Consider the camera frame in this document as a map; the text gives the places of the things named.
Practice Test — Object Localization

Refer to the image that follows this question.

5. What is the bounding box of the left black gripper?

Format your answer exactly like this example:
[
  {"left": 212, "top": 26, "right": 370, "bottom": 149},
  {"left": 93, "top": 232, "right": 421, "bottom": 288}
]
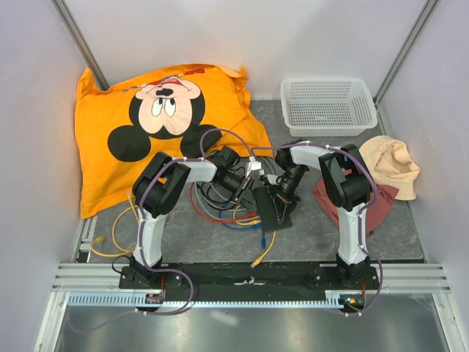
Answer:
[{"left": 217, "top": 172, "right": 258, "bottom": 215}]

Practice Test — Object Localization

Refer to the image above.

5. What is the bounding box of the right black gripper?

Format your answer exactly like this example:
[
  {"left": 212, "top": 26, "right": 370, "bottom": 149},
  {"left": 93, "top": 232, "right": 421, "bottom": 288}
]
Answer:
[{"left": 267, "top": 164, "right": 306, "bottom": 225}]

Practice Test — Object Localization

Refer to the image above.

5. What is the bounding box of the black network switch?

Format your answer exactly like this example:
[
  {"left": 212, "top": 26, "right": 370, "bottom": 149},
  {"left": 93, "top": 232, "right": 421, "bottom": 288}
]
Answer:
[{"left": 254, "top": 186, "right": 293, "bottom": 232}]

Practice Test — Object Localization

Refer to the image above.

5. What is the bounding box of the blue ethernet cable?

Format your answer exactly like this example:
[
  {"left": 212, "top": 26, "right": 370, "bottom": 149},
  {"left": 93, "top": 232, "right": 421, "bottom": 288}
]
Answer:
[{"left": 218, "top": 208, "right": 268, "bottom": 251}]

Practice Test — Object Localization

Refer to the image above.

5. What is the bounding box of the black ethernet cable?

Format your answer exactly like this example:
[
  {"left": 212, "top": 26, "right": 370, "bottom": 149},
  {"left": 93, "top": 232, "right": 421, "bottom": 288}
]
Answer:
[{"left": 199, "top": 166, "right": 246, "bottom": 206}]

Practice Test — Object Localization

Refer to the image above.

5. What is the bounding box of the red ethernet cable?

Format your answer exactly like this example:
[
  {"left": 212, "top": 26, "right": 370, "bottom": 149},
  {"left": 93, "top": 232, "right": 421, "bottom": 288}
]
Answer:
[{"left": 189, "top": 183, "right": 259, "bottom": 224}]

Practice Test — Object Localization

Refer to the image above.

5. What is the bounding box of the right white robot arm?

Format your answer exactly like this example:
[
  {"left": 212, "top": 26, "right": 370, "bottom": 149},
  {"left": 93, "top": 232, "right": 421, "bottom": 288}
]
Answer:
[{"left": 261, "top": 140, "right": 379, "bottom": 289}]

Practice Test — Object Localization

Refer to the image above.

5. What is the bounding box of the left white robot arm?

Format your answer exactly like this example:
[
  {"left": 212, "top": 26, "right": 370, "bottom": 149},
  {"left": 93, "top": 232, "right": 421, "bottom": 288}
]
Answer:
[{"left": 119, "top": 147, "right": 255, "bottom": 289}]

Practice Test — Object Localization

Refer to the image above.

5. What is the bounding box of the orange Mickey Mouse pillow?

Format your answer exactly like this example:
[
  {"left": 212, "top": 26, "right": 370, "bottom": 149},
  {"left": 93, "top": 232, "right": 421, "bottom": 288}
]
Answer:
[{"left": 75, "top": 63, "right": 272, "bottom": 219}]

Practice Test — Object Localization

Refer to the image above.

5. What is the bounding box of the white perforated plastic basket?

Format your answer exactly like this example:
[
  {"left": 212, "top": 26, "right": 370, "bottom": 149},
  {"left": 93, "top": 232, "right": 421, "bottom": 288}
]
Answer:
[{"left": 280, "top": 78, "right": 378, "bottom": 137}]

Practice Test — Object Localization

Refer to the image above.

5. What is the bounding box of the red folded cloth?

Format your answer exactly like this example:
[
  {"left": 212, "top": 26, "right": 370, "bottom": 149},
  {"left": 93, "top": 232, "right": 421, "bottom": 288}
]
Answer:
[{"left": 312, "top": 179, "right": 399, "bottom": 236}]

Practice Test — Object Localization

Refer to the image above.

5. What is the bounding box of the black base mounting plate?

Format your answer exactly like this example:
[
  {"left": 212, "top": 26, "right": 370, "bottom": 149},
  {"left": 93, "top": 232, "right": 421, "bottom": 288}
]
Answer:
[{"left": 119, "top": 260, "right": 380, "bottom": 290}]

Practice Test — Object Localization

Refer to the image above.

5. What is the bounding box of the peach bucket hat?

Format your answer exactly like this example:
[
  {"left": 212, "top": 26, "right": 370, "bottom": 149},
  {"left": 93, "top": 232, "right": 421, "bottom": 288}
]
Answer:
[{"left": 359, "top": 136, "right": 421, "bottom": 201}]

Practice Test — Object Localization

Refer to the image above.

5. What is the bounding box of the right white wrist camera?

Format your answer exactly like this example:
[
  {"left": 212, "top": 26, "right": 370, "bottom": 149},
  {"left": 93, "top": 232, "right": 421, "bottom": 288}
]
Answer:
[{"left": 259, "top": 174, "right": 278, "bottom": 185}]

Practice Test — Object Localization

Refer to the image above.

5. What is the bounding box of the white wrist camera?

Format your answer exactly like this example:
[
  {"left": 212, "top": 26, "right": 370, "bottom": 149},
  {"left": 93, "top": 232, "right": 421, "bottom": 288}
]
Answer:
[
  {"left": 245, "top": 156, "right": 264, "bottom": 180},
  {"left": 259, "top": 174, "right": 278, "bottom": 185}
]

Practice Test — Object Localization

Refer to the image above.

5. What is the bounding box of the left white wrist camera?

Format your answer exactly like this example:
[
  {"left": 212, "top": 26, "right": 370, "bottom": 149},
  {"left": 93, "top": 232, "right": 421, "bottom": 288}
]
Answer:
[{"left": 245, "top": 156, "right": 264, "bottom": 180}]

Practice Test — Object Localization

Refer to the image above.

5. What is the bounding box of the grey ethernet cable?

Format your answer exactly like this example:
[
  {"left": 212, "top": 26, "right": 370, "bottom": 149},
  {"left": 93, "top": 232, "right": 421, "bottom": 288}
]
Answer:
[{"left": 193, "top": 155, "right": 285, "bottom": 224}]

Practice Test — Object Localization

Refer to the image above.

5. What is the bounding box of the grey slotted cable duct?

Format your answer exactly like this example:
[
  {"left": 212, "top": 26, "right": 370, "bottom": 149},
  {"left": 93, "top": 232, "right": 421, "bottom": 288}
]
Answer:
[{"left": 68, "top": 292, "right": 344, "bottom": 309}]

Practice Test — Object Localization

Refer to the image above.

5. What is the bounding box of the aluminium frame rail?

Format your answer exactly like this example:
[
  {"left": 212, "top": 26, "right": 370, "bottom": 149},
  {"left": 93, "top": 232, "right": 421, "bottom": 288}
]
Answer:
[{"left": 53, "top": 263, "right": 450, "bottom": 293}]

